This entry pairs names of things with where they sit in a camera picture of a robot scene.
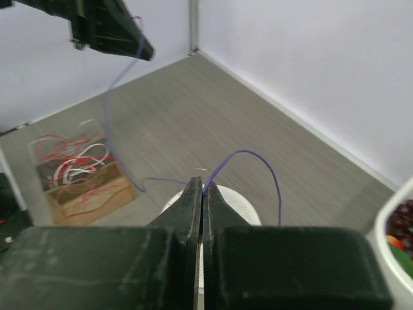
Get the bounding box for white plastic cable spool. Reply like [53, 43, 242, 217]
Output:
[161, 185, 262, 291]

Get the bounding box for clear tray red wires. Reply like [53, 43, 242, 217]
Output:
[28, 119, 104, 169]

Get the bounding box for white plastic basket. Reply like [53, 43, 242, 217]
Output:
[370, 178, 412, 295]

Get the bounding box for thin purple wire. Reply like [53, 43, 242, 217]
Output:
[103, 15, 282, 226]

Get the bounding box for red grapes front row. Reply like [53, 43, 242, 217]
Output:
[386, 199, 412, 259]

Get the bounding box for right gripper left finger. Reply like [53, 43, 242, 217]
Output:
[1, 177, 202, 309]

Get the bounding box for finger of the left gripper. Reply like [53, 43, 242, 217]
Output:
[20, 0, 155, 61]

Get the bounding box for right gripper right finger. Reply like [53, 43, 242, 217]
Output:
[203, 184, 394, 309]

